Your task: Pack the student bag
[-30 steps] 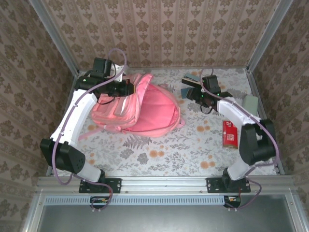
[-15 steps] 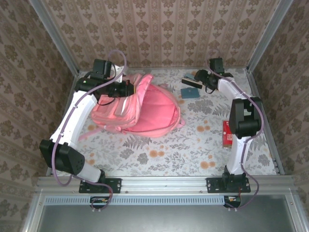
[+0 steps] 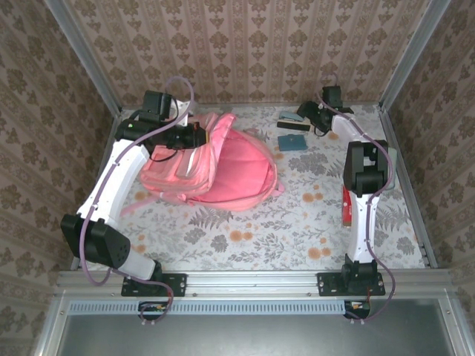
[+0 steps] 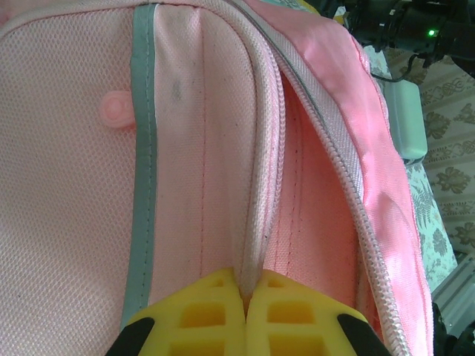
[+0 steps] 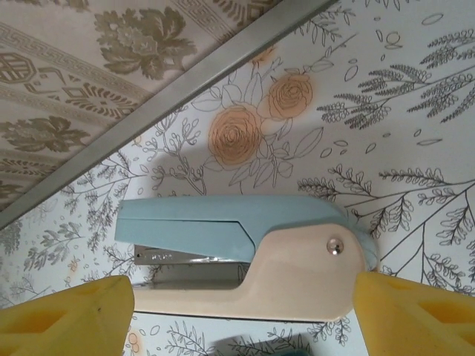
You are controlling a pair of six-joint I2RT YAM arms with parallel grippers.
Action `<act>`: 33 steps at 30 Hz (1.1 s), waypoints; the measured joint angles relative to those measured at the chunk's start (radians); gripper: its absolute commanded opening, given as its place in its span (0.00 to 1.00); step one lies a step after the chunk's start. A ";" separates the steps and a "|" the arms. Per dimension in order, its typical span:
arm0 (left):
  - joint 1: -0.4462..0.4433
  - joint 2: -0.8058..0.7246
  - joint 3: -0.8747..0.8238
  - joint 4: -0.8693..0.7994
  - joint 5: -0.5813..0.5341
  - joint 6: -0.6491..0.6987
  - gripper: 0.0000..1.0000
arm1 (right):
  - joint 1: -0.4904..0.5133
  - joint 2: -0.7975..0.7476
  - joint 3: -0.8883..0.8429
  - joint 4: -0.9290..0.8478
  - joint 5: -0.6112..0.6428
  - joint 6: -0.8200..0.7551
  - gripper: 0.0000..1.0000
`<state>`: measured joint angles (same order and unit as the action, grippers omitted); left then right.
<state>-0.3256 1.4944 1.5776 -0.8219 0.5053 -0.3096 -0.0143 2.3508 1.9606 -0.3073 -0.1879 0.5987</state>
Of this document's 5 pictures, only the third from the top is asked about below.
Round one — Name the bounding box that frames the aluminium mounting rail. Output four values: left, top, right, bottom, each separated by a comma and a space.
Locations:
57, 269, 456, 297

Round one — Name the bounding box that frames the aluminium frame post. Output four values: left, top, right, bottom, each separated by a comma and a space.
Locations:
44, 0, 123, 116
378, 0, 452, 112

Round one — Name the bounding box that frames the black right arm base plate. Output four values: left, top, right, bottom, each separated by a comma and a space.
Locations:
317, 271, 386, 297

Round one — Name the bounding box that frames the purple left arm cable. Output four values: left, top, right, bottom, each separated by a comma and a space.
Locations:
77, 76, 197, 324

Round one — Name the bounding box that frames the pale green pencil case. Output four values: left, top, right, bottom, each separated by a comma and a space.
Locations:
385, 148, 399, 192

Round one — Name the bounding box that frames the grey metal panel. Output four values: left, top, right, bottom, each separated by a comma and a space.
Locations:
55, 298, 459, 356

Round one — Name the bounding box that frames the red card box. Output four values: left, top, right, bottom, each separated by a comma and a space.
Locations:
341, 185, 353, 227

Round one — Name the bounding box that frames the aluminium side rail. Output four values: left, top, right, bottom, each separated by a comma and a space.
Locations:
378, 105, 437, 268
99, 109, 123, 175

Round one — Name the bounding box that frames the thin black left camera cable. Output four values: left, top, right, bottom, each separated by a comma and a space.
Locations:
150, 142, 180, 163

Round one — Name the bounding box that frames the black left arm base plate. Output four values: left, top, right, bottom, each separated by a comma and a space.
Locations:
121, 273, 188, 297

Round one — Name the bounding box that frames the slotted grey cable duct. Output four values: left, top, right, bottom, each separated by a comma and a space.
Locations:
68, 299, 346, 315

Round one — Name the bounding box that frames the pink backpack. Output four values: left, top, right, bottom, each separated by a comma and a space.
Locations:
120, 112, 286, 220

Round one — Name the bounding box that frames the black and beige block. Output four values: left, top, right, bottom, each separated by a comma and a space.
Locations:
277, 119, 311, 131

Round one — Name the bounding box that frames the teal snap wallet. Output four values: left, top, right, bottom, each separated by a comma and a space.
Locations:
277, 133, 309, 152

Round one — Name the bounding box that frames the aluminium rear rail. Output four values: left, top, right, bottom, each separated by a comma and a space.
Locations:
120, 99, 383, 111

